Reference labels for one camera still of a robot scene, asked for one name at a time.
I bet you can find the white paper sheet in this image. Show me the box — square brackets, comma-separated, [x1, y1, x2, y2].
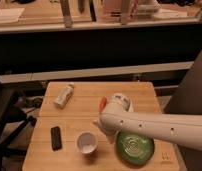
[0, 8, 24, 24]

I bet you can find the white ceramic cup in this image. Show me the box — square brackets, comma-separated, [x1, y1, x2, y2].
[76, 132, 97, 155]

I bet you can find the orange carrot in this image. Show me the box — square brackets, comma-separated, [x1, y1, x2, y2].
[99, 97, 107, 113]

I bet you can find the black office chair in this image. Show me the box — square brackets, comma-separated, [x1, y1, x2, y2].
[0, 83, 37, 171]

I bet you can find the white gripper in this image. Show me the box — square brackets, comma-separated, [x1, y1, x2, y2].
[93, 120, 117, 144]

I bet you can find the green ceramic bowl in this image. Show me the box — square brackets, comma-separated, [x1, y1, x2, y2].
[116, 132, 155, 166]

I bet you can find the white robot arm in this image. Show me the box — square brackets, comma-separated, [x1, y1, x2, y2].
[94, 93, 202, 151]

